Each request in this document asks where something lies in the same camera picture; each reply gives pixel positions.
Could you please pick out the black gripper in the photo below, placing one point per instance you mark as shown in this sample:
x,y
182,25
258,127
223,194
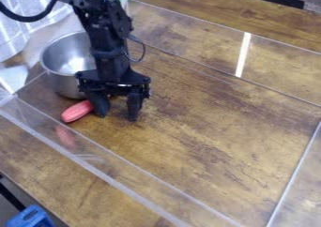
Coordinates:
x,y
112,78

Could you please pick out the pink handled metal spoon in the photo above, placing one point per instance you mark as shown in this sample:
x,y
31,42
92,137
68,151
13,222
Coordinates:
x,y
76,111

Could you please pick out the stainless steel pot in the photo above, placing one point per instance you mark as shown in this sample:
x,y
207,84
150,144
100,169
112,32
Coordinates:
x,y
64,56

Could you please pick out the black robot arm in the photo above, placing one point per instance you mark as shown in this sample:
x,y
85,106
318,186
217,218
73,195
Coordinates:
x,y
107,24

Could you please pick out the white checkered curtain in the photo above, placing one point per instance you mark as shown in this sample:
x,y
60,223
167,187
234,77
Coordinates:
x,y
15,33

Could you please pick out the blue plastic crate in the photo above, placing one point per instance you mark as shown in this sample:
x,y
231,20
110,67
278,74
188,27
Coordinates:
x,y
31,217

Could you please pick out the clear acrylic barrier wall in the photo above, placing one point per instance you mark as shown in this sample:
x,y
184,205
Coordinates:
x,y
148,190

